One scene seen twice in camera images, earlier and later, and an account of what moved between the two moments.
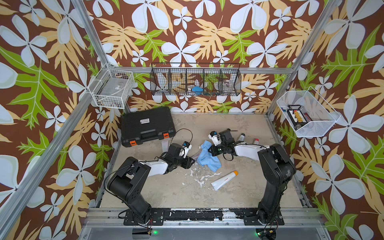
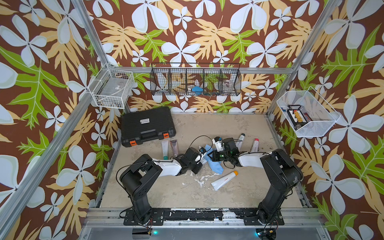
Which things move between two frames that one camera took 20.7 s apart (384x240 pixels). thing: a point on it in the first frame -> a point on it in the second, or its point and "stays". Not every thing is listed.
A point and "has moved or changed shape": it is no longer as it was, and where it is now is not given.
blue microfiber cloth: x=205 y=158 has moved or changed shape
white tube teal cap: x=165 y=146 stays
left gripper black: x=187 y=163 -> x=197 y=170
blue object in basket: x=197 y=90 stays
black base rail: x=250 y=217 stays
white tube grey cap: x=242 y=137 stays
